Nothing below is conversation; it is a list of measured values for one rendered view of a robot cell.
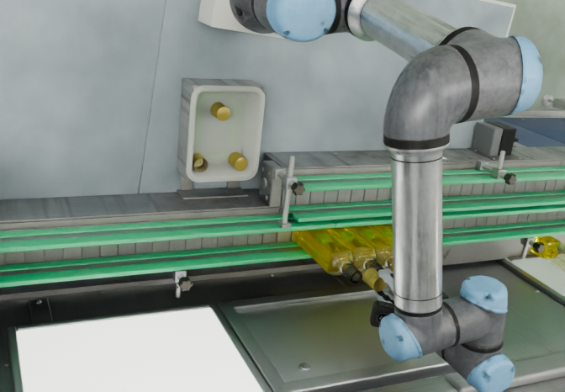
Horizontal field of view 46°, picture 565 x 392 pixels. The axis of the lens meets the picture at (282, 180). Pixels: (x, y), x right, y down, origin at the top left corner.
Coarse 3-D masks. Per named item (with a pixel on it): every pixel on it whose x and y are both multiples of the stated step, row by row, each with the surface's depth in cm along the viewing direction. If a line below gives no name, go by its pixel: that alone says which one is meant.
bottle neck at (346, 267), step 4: (344, 264) 146; (348, 264) 145; (340, 268) 146; (344, 268) 145; (348, 268) 144; (352, 268) 143; (356, 268) 144; (344, 272) 145; (348, 272) 143; (352, 272) 143; (356, 272) 142; (360, 272) 143; (348, 276) 143; (352, 276) 142; (356, 276) 144; (360, 276) 143; (352, 280) 143; (356, 280) 143; (360, 280) 143
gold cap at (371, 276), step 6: (366, 270) 143; (372, 270) 142; (366, 276) 142; (372, 276) 141; (378, 276) 140; (366, 282) 142; (372, 282) 140; (378, 282) 140; (372, 288) 140; (378, 288) 140
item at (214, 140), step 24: (192, 96) 146; (216, 96) 156; (240, 96) 158; (264, 96) 153; (192, 120) 148; (216, 120) 158; (240, 120) 161; (192, 144) 150; (216, 144) 160; (240, 144) 163; (192, 168) 157; (216, 168) 160
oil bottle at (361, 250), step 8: (336, 232) 157; (344, 232) 157; (352, 232) 158; (344, 240) 154; (352, 240) 154; (360, 240) 154; (352, 248) 150; (360, 248) 150; (368, 248) 150; (360, 256) 149; (368, 256) 149; (376, 256) 150; (360, 264) 149
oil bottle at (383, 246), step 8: (360, 232) 159; (368, 232) 159; (376, 232) 160; (368, 240) 155; (376, 240) 155; (384, 240) 156; (376, 248) 152; (384, 248) 152; (392, 248) 152; (384, 256) 151; (384, 264) 151
